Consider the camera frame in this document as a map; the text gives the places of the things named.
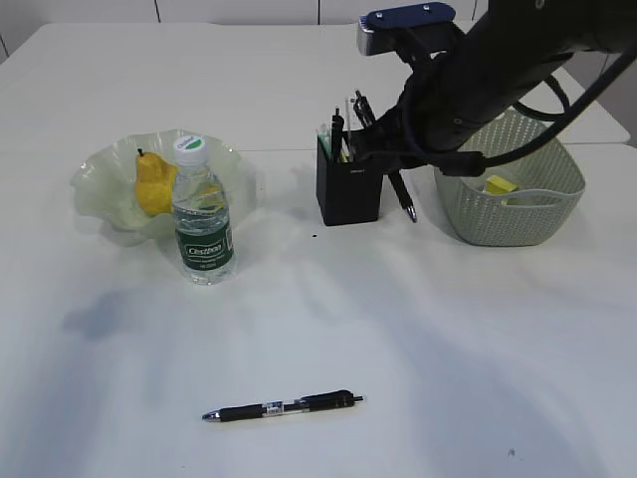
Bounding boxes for pale green wavy glass plate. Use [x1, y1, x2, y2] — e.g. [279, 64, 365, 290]
[71, 129, 257, 246]

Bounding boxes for black square pen holder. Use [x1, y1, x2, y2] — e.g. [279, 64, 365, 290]
[316, 136, 383, 226]

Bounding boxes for black pen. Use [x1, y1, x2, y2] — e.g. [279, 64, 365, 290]
[201, 389, 364, 422]
[329, 107, 344, 163]
[351, 89, 418, 224]

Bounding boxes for clear plastic ruler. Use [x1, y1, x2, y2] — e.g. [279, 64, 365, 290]
[343, 110, 357, 148]

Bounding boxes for mint green utility knife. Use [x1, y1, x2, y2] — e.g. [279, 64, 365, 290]
[316, 123, 331, 161]

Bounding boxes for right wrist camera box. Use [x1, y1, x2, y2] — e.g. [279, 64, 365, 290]
[356, 2, 462, 56]

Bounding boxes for yellow pear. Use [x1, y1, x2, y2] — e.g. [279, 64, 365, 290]
[133, 148, 177, 216]

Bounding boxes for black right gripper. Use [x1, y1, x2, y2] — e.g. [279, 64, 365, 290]
[352, 32, 486, 177]

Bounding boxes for yellow waste paper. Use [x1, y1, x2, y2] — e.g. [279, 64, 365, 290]
[482, 174, 520, 195]

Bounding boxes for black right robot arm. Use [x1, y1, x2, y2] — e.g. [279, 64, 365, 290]
[349, 1, 636, 176]

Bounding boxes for green woven plastic basket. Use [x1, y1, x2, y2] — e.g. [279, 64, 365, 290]
[434, 139, 585, 247]

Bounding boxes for clear water bottle green label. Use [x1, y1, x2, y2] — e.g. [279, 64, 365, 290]
[171, 134, 235, 286]

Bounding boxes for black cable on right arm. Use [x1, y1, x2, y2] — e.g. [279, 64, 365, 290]
[477, 49, 637, 168]

